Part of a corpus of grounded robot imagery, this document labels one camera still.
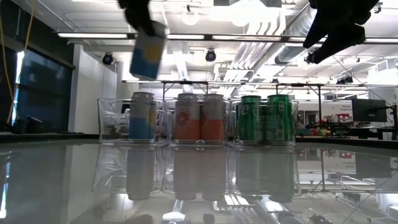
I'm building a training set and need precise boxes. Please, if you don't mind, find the green Sprite soda can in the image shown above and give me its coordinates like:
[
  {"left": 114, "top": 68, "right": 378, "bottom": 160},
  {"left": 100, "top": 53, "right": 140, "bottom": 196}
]
[
  {"left": 238, "top": 95, "right": 264, "bottom": 142},
  {"left": 266, "top": 94, "right": 294, "bottom": 142}
]

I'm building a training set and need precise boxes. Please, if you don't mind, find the black background workbench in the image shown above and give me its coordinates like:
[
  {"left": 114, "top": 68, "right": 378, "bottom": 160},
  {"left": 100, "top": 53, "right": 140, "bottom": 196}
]
[{"left": 300, "top": 121, "right": 398, "bottom": 140}]

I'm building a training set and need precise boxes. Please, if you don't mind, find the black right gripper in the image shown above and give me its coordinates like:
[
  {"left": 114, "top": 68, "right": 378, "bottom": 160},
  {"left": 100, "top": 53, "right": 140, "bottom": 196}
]
[{"left": 303, "top": 0, "right": 381, "bottom": 63}]

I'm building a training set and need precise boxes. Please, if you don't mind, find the round white ceiling lamp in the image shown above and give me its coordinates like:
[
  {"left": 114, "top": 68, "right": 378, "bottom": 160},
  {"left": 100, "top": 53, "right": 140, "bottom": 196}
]
[{"left": 182, "top": 4, "right": 200, "bottom": 26}]

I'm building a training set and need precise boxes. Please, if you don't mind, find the white ceiling light tube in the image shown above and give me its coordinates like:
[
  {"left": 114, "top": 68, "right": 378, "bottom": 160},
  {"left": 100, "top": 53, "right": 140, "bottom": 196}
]
[
  {"left": 164, "top": 34, "right": 205, "bottom": 40},
  {"left": 364, "top": 38, "right": 398, "bottom": 44},
  {"left": 212, "top": 35, "right": 282, "bottom": 42},
  {"left": 57, "top": 32, "right": 128, "bottom": 39},
  {"left": 288, "top": 36, "right": 327, "bottom": 43}
]

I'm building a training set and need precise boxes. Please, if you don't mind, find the blue window pane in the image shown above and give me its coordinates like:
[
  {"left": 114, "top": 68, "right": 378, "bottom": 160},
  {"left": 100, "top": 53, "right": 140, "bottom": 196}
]
[{"left": 17, "top": 49, "right": 74, "bottom": 131}]

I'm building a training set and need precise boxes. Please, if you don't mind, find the orange grapefruit Spindrift can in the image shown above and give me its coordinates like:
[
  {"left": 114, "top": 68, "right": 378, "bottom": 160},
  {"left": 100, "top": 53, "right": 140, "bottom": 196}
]
[
  {"left": 173, "top": 93, "right": 201, "bottom": 141},
  {"left": 200, "top": 93, "right": 228, "bottom": 141}
]

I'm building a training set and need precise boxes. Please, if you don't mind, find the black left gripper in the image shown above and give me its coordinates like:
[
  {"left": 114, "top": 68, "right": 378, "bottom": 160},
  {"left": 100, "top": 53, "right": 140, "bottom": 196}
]
[{"left": 117, "top": 0, "right": 158, "bottom": 35}]

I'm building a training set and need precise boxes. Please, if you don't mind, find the blue lemon Spindrift can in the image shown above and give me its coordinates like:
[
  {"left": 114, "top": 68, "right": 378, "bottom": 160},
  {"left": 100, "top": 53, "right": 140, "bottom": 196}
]
[
  {"left": 128, "top": 91, "right": 157, "bottom": 141},
  {"left": 129, "top": 21, "right": 168, "bottom": 81}
]

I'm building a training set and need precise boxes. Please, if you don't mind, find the black computer monitor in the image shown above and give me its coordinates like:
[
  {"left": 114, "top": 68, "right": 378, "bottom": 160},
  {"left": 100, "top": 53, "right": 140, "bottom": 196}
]
[{"left": 351, "top": 98, "right": 388, "bottom": 123}]

